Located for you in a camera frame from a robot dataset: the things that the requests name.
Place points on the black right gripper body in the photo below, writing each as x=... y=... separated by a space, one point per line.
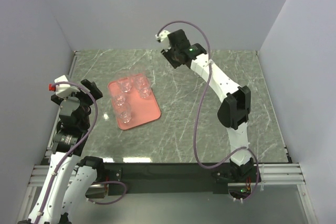
x=175 y=51

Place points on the pink plastic tray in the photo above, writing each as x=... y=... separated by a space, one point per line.
x=142 y=110

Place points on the clear glass table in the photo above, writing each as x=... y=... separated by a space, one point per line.
x=144 y=91

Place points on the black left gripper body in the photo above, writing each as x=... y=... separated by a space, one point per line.
x=85 y=103

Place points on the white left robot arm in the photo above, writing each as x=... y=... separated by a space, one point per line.
x=66 y=151

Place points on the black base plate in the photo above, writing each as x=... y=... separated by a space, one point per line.
x=149 y=178

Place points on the aluminium mounting rail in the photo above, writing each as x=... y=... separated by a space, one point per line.
x=82 y=180

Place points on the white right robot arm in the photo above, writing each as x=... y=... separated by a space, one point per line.
x=234 y=110

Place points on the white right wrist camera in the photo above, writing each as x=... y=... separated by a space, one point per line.
x=161 y=36

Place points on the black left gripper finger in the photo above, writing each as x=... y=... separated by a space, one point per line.
x=56 y=99
x=92 y=87

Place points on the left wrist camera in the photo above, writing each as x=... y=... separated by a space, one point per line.
x=63 y=90

